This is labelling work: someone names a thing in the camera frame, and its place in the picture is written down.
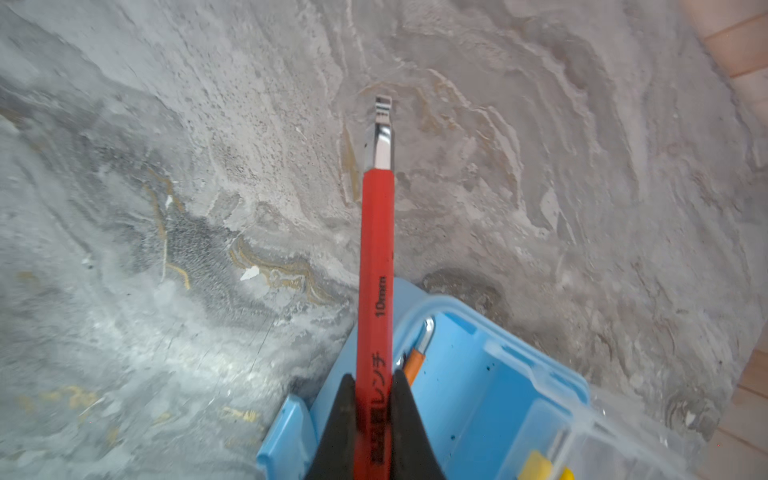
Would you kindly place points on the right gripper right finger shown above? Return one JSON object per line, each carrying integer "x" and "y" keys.
{"x": 412, "y": 456}

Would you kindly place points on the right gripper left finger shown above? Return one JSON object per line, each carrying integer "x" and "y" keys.
{"x": 335, "y": 455}

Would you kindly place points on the blue translucent plastic toolbox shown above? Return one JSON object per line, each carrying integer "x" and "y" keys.
{"x": 484, "y": 396}

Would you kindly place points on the orange handled hex key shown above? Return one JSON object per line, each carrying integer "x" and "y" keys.
{"x": 413, "y": 361}

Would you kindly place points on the red handled hex key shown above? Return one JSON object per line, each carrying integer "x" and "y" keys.
{"x": 374, "y": 357}

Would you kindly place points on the yellow black handled screwdriver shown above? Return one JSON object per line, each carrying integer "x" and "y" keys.
{"x": 537, "y": 465}

